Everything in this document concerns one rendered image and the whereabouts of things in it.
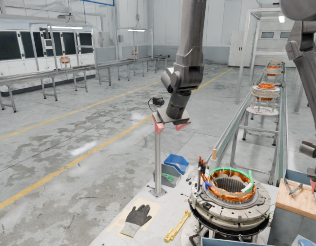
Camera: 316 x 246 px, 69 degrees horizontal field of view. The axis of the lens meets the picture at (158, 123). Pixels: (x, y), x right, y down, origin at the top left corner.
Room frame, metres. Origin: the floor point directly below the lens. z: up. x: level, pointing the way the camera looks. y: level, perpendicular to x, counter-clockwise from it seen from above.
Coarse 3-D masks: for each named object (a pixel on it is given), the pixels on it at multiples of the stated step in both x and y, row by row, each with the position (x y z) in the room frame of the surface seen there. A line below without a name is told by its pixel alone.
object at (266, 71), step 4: (264, 68) 4.75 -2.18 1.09; (280, 68) 4.71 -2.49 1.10; (264, 72) 4.70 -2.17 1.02; (268, 72) 4.63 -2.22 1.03; (272, 72) 4.59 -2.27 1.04; (276, 72) 4.57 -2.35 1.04; (280, 72) 4.69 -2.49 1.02; (276, 76) 4.74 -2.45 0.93; (276, 80) 4.72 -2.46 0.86; (276, 84) 4.54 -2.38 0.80
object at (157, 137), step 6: (156, 108) 1.18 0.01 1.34; (156, 138) 1.19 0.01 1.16; (156, 144) 1.19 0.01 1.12; (156, 150) 1.19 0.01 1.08; (156, 156) 1.19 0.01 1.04; (156, 162) 1.19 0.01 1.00; (156, 168) 1.19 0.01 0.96; (156, 174) 1.19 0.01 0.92; (156, 180) 1.19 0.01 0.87; (156, 186) 1.19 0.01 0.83
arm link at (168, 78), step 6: (168, 72) 0.74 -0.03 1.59; (174, 72) 0.65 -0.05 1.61; (162, 78) 0.76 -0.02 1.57; (168, 78) 0.73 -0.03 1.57; (174, 78) 0.65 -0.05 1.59; (180, 78) 0.64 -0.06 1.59; (168, 84) 0.72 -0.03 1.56; (174, 84) 0.65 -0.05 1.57; (168, 90) 0.73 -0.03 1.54; (174, 90) 0.66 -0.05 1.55; (180, 90) 0.66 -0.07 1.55
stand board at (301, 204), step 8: (280, 184) 0.88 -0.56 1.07; (288, 184) 0.88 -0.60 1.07; (304, 184) 0.88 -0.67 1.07; (280, 192) 0.82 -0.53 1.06; (296, 192) 0.82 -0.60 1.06; (304, 192) 0.82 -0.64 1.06; (280, 200) 0.77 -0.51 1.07; (288, 200) 0.77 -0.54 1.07; (296, 200) 0.77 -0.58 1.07; (304, 200) 0.77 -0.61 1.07; (288, 208) 0.74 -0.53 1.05; (296, 208) 0.72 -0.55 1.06; (304, 208) 0.72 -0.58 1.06; (312, 208) 0.72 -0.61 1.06; (312, 216) 0.69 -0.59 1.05
